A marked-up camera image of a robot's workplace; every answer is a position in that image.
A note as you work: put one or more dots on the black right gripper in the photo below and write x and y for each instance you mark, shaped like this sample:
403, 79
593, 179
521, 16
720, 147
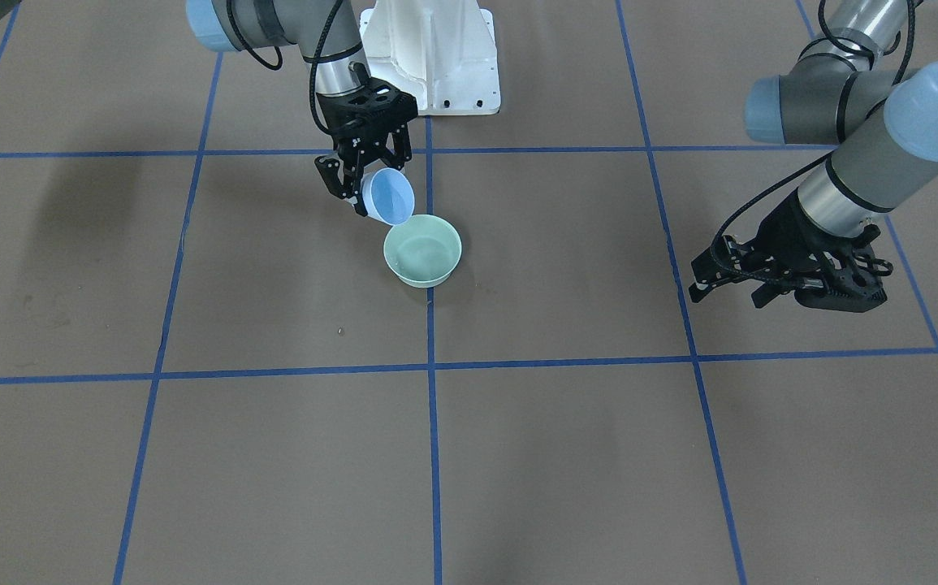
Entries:
363, 136

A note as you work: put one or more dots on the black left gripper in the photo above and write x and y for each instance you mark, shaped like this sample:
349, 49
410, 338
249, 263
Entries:
789, 234

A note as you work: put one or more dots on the blue plastic cup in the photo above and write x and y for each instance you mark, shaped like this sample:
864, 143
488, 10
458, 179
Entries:
388, 196

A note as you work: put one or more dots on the green ceramic bowl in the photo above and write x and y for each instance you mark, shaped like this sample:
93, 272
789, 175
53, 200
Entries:
423, 251

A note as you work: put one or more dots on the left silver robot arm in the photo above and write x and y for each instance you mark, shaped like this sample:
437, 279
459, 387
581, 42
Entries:
850, 89

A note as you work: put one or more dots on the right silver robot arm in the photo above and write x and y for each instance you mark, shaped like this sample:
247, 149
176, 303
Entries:
326, 34

